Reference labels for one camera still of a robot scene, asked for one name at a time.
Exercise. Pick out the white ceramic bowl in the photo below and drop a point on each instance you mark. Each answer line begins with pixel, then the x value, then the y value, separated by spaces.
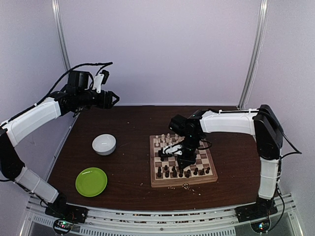
pixel 104 144

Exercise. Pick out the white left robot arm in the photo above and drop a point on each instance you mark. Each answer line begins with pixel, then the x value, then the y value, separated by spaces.
pixel 77 89

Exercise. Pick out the aluminium front frame rail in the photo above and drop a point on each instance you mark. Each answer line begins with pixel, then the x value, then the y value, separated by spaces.
pixel 220 221

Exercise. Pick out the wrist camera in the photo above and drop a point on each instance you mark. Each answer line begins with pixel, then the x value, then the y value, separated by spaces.
pixel 99 80
pixel 170 150

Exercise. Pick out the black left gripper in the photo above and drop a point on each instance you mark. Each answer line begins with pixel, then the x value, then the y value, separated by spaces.
pixel 105 102

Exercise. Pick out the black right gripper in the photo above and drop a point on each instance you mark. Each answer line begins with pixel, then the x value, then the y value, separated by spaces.
pixel 189 160

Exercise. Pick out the dark rook chess piece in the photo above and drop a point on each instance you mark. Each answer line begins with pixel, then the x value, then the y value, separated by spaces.
pixel 159 172

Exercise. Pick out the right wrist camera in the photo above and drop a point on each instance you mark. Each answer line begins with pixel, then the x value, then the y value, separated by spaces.
pixel 170 150

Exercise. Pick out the green plate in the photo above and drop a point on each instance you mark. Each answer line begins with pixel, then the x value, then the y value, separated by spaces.
pixel 91 182

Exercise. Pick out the right aluminium corner post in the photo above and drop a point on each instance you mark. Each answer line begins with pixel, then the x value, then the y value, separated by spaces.
pixel 257 46

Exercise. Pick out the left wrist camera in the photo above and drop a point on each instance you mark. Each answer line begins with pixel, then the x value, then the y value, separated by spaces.
pixel 99 80

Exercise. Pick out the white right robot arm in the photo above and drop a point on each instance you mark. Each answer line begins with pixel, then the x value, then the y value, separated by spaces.
pixel 238 167

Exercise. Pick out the wooden chess board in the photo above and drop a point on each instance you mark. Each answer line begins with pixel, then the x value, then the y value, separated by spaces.
pixel 203 161

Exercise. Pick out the dark knight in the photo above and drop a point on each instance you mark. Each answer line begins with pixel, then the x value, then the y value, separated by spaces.
pixel 202 172

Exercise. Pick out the aluminium corner frame post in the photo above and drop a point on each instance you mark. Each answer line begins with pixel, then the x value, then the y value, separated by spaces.
pixel 60 33

